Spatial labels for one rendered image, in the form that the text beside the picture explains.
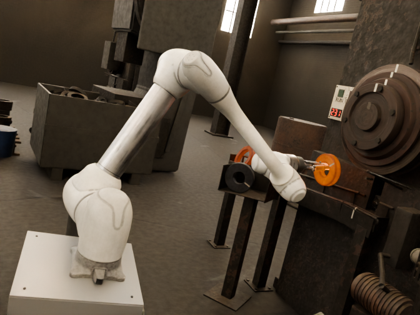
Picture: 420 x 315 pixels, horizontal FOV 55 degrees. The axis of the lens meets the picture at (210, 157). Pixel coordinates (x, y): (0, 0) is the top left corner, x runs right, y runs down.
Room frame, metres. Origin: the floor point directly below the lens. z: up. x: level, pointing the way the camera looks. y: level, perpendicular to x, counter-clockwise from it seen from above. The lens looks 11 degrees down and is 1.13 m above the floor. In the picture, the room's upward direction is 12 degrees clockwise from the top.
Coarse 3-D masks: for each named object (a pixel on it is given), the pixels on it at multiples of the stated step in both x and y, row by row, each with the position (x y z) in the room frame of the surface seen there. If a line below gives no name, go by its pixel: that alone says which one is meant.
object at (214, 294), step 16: (224, 176) 2.06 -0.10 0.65; (240, 176) 2.20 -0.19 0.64; (256, 176) 2.15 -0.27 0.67; (240, 192) 2.02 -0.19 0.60; (256, 192) 2.08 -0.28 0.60; (272, 192) 1.98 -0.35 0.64; (240, 224) 2.03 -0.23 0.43; (240, 240) 2.02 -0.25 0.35; (240, 256) 2.01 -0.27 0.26; (240, 272) 2.05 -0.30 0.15; (224, 288) 2.03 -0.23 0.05; (224, 304) 1.94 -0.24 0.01; (240, 304) 1.98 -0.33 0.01
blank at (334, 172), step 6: (324, 156) 1.92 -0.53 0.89; (330, 156) 1.89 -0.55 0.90; (324, 162) 1.91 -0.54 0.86; (330, 162) 1.88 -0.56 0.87; (336, 162) 1.86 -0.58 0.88; (330, 168) 1.87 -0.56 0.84; (336, 168) 1.84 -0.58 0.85; (318, 174) 1.93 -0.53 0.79; (324, 174) 1.93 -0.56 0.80; (330, 174) 1.86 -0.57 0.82; (336, 174) 1.84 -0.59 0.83; (318, 180) 1.92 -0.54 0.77; (324, 180) 1.89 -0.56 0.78; (330, 180) 1.86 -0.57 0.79; (336, 180) 1.85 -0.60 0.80
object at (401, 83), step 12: (384, 72) 1.78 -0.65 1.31; (396, 72) 1.72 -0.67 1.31; (396, 84) 1.68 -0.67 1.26; (408, 84) 1.66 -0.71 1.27; (408, 96) 1.62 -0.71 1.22; (408, 108) 1.61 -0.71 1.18; (408, 120) 1.59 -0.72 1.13; (408, 132) 1.59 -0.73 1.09; (348, 144) 1.85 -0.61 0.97; (396, 144) 1.61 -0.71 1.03; (408, 144) 1.59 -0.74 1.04; (360, 156) 1.78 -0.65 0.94; (372, 156) 1.69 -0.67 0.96; (384, 156) 1.65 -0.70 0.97; (396, 156) 1.62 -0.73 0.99
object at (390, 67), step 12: (372, 72) 1.86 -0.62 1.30; (408, 72) 1.69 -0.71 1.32; (360, 84) 1.90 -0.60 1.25; (348, 156) 1.86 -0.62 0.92; (408, 156) 1.59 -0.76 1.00; (360, 168) 1.78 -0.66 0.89; (372, 168) 1.72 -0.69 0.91; (384, 168) 1.67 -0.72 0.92; (396, 168) 1.62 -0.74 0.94; (408, 168) 1.64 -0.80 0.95
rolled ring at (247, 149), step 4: (244, 148) 2.78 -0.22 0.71; (248, 148) 2.75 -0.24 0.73; (240, 152) 2.79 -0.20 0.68; (244, 152) 2.79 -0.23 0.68; (252, 152) 2.68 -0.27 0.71; (236, 156) 2.80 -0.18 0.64; (240, 156) 2.80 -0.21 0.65; (252, 156) 2.67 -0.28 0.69; (236, 160) 2.77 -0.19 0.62; (240, 160) 2.79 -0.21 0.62; (248, 160) 2.66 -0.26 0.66
